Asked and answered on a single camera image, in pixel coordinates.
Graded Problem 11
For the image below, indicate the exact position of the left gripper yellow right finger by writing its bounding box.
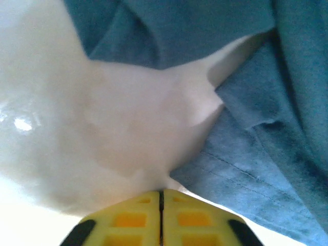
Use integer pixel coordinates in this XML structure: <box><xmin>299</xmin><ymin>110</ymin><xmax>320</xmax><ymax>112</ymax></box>
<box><xmin>161</xmin><ymin>189</ymin><xmax>265</xmax><ymax>246</ymax></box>

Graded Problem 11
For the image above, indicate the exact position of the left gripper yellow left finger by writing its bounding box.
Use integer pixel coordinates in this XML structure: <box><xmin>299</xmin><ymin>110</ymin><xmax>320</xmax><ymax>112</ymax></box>
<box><xmin>59</xmin><ymin>190</ymin><xmax>161</xmax><ymax>246</ymax></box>

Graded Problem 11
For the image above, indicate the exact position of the blue t-shirt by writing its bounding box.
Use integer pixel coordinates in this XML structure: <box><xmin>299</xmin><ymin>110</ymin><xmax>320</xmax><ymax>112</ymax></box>
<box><xmin>63</xmin><ymin>0</ymin><xmax>328</xmax><ymax>246</ymax></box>

